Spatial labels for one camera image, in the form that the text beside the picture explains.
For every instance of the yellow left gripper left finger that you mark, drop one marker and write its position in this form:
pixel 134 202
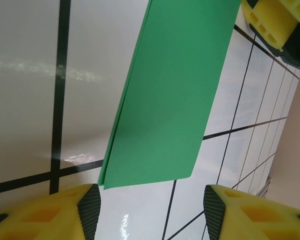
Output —
pixel 40 220

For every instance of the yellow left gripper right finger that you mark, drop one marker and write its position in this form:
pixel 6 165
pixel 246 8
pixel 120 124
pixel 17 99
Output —
pixel 252 220

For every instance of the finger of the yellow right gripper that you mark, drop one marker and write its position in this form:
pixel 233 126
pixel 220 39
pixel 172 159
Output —
pixel 270 22

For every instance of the green paper sheet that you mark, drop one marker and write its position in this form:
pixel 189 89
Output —
pixel 170 100

